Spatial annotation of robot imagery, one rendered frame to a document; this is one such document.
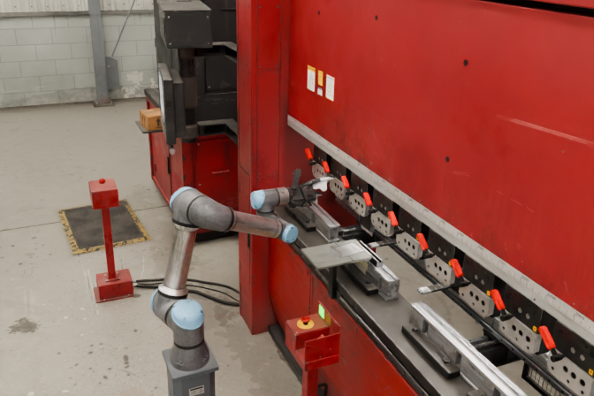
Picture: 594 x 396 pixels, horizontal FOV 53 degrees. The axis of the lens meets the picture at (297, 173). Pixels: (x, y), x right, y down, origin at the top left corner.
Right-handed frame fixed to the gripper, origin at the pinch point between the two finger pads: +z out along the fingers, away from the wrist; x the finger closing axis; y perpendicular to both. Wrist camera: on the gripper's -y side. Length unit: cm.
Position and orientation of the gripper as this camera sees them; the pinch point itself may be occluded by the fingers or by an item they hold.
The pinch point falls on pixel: (327, 185)
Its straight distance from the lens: 264.9
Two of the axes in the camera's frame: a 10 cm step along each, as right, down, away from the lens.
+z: 9.2, -1.2, 3.8
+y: 2.8, 8.6, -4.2
